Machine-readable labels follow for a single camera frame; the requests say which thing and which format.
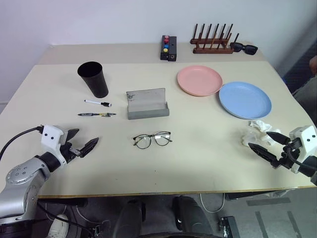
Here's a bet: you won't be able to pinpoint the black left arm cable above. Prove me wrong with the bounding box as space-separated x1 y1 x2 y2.
0 126 45 162

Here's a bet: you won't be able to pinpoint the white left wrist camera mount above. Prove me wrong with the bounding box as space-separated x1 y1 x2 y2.
41 125 69 154

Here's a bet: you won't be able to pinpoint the grey glasses case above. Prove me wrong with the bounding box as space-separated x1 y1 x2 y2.
126 87 170 120

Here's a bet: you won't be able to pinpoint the black plastic cup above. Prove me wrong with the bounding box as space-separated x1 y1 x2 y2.
77 61 109 99

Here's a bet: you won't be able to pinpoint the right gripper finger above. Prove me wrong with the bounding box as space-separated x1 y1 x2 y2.
248 142 281 166
266 131 290 145

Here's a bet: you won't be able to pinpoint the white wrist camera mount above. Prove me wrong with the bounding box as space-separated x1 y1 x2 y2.
41 125 69 154
288 125 317 174

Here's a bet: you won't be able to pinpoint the plain black box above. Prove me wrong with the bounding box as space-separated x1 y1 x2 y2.
168 36 178 62

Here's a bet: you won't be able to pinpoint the narrow dark rounded shape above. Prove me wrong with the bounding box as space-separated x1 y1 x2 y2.
113 198 147 238

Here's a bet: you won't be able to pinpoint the thin-rimmed eyeglasses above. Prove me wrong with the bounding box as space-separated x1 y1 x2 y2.
132 131 173 150

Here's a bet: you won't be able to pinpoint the wide dark rounded shape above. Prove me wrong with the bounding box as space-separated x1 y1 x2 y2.
171 195 214 238

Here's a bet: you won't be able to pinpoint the white marker with black cap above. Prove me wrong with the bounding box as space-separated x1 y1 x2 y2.
84 99 112 108

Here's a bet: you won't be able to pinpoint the small crumpled white tissue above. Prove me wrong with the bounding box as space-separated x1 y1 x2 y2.
240 129 261 147

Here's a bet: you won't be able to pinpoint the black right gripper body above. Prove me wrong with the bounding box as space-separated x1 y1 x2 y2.
272 138 302 170

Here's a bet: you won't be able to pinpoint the black table frame bar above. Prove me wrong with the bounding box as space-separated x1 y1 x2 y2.
37 196 89 208

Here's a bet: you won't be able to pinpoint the brown wooden peg rack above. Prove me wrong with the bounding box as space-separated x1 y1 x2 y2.
190 23 240 55

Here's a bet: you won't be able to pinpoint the pink plate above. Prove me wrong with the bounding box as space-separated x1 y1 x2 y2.
176 64 223 97

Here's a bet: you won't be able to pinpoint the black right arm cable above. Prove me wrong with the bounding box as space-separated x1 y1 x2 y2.
284 146 317 171

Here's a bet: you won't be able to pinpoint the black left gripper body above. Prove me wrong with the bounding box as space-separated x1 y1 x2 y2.
58 128 83 165

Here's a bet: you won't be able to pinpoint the large crumpled white tissue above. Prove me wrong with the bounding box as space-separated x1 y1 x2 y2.
248 119 282 146

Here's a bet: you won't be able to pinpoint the black sunglasses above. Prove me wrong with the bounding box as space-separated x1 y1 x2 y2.
229 42 259 56

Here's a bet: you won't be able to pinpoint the white floor cable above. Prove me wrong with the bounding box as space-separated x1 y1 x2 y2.
199 192 226 214

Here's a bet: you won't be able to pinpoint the dark ballpoint pen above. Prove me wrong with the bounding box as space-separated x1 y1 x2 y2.
77 112 117 118

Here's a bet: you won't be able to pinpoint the dark mesh chair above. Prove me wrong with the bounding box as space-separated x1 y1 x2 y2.
282 42 317 95

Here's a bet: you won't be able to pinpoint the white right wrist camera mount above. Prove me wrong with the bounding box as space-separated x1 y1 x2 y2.
288 125 317 174

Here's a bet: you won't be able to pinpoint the white shoe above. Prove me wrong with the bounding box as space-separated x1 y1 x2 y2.
47 214 70 238

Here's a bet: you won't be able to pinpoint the blue plate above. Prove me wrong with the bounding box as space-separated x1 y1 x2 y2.
218 81 273 120

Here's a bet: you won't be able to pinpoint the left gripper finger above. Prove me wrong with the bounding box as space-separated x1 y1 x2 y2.
79 136 100 158
66 128 80 144

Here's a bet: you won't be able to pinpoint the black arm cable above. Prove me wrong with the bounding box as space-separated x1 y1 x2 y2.
0 126 45 162
284 146 317 171

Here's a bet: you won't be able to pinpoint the black floor device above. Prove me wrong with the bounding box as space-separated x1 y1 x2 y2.
217 216 240 238

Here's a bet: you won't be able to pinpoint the black box with coloured buttons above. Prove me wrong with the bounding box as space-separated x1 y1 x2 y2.
159 35 171 61

